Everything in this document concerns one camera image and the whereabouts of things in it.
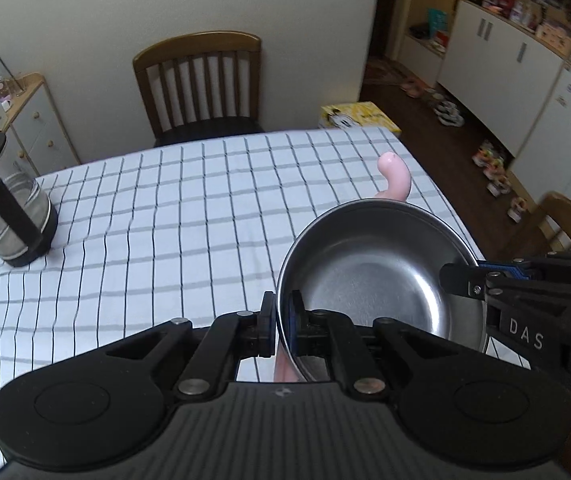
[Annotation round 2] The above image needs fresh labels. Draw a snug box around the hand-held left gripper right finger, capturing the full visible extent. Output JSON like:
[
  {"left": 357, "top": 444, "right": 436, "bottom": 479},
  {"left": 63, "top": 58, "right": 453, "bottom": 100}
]
[{"left": 289, "top": 291, "right": 466, "bottom": 402}]

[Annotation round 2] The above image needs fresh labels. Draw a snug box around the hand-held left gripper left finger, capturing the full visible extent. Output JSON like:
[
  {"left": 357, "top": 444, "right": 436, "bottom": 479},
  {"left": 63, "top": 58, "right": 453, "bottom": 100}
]
[{"left": 106, "top": 291, "right": 279, "bottom": 402}]

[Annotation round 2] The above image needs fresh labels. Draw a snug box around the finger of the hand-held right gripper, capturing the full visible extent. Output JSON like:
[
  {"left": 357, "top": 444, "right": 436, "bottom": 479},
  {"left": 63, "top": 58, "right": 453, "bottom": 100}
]
[
  {"left": 439, "top": 261, "right": 499, "bottom": 301},
  {"left": 478, "top": 258, "right": 536, "bottom": 280}
]

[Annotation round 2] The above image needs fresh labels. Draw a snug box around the pink bowl with steel liner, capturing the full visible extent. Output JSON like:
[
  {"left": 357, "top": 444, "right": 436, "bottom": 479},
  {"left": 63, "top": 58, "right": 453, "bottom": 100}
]
[{"left": 273, "top": 152, "right": 490, "bottom": 385}]

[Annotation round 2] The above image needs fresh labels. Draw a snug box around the light spindle-back wooden chair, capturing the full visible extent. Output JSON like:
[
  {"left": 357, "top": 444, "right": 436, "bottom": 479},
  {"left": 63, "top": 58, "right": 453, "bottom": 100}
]
[{"left": 530, "top": 192, "right": 571, "bottom": 253}]

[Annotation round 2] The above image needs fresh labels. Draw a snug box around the row of small toys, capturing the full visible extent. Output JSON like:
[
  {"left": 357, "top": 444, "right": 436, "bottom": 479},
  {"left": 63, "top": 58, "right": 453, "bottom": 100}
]
[{"left": 472, "top": 140, "right": 529, "bottom": 223}]

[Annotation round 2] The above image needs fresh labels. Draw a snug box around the white checked tablecloth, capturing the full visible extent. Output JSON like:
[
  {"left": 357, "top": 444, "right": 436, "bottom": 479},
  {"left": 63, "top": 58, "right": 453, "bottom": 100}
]
[{"left": 0, "top": 127, "right": 481, "bottom": 471}]

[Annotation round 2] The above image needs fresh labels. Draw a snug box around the row of slippers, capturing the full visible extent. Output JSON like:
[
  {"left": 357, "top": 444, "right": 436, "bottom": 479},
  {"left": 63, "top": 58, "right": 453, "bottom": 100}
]
[{"left": 400, "top": 77, "right": 466, "bottom": 127}]

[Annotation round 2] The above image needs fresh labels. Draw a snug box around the yellow cartoon box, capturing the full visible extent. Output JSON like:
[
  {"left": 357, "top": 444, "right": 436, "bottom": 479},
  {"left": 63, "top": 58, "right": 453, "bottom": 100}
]
[{"left": 319, "top": 101, "right": 401, "bottom": 135}]

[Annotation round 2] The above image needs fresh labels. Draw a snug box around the dark slatted wooden chair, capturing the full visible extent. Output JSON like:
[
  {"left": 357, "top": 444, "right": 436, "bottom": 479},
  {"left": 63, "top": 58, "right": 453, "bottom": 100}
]
[{"left": 133, "top": 31, "right": 266, "bottom": 148}]

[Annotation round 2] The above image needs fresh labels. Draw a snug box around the teal book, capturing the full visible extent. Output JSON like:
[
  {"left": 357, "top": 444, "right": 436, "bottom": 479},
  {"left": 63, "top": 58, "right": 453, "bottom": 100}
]
[{"left": 428, "top": 8, "right": 449, "bottom": 36}]

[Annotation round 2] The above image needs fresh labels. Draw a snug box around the glass electric kettle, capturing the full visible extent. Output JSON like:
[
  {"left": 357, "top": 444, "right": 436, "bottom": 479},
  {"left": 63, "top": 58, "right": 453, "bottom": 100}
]
[{"left": 0, "top": 130, "right": 60, "bottom": 268}]

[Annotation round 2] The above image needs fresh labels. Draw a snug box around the small white drawer cabinet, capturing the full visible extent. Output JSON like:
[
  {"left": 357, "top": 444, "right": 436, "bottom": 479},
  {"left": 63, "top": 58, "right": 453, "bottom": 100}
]
[{"left": 0, "top": 72, "right": 81, "bottom": 178}]

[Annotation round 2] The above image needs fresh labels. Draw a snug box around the white wall cabinet with shelves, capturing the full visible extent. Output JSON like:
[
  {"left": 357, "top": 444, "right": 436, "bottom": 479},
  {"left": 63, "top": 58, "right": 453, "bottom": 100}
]
[{"left": 398, "top": 0, "right": 571, "bottom": 211}]

